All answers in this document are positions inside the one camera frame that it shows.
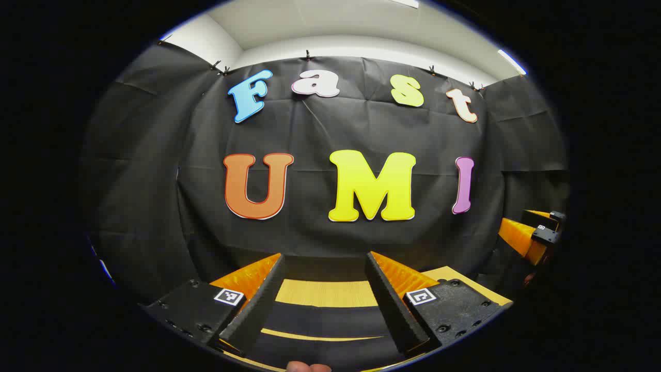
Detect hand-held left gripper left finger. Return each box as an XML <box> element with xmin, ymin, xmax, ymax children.
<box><xmin>140</xmin><ymin>252</ymin><xmax>288</xmax><ymax>358</ymax></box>

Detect black backdrop cloth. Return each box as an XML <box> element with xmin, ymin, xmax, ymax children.
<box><xmin>83</xmin><ymin>41</ymin><xmax>571</xmax><ymax>305</ymax></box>

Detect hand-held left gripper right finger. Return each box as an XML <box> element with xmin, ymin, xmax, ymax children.
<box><xmin>364</xmin><ymin>251</ymin><xmax>514</xmax><ymax>357</ymax></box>

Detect row of black cloth clips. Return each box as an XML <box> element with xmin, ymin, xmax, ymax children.
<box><xmin>209</xmin><ymin>50</ymin><xmax>484</xmax><ymax>94</ymax></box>

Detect dark grey jeans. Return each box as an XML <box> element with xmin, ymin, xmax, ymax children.
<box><xmin>227</xmin><ymin>301</ymin><xmax>414</xmax><ymax>371</ymax></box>

